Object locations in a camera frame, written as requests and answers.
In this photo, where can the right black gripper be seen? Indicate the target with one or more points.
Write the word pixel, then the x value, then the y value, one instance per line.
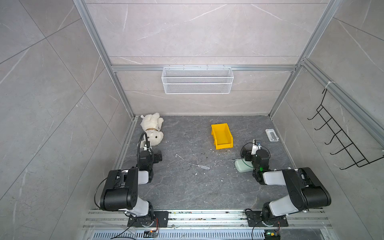
pixel 249 154

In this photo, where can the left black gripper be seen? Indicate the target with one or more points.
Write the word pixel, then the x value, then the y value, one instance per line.
pixel 157 158

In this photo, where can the clear handle screwdriver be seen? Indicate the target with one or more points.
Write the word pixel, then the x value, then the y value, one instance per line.
pixel 200 166

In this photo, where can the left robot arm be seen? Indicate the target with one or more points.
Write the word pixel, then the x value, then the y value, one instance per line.
pixel 120 191

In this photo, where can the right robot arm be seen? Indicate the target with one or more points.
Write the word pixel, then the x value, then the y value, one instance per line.
pixel 305 190

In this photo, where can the yellow plastic bin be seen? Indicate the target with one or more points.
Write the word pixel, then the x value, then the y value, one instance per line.
pixel 222 136

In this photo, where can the pale green soap bar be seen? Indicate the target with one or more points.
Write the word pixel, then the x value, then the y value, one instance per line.
pixel 243 166

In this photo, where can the small white plastic tray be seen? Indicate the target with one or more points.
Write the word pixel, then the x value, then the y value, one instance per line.
pixel 272 136

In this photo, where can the white plush toy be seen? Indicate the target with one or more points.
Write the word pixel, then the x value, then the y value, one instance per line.
pixel 152 124

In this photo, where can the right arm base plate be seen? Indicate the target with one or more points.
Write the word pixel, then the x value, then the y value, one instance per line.
pixel 255 218

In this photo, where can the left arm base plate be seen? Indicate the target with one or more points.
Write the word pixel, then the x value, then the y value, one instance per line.
pixel 152 220

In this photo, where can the aluminium front rail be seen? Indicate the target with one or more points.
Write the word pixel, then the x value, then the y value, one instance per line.
pixel 206 219

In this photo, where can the white wire mesh basket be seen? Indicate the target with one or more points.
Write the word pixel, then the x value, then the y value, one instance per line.
pixel 197 80

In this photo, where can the black wire hook rack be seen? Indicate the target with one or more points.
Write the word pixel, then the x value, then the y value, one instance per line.
pixel 348 146

